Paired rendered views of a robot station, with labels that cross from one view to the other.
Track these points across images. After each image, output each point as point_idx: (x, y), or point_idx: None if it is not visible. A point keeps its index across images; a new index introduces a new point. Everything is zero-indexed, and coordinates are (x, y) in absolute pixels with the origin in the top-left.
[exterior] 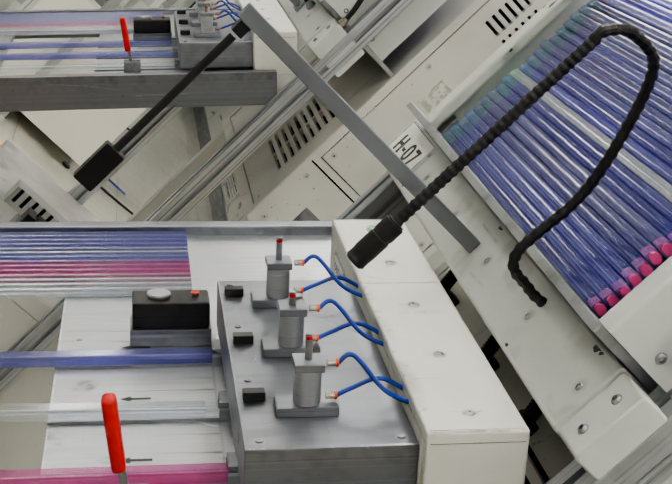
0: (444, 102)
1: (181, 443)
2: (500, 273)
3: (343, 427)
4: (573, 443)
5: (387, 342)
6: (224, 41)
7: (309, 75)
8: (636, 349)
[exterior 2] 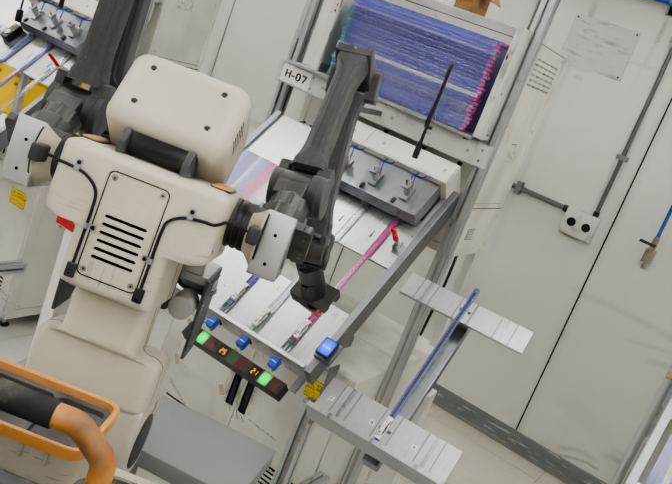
0: (315, 60)
1: (372, 221)
2: (402, 121)
3: (421, 193)
4: (478, 165)
5: (398, 161)
6: None
7: None
8: (483, 137)
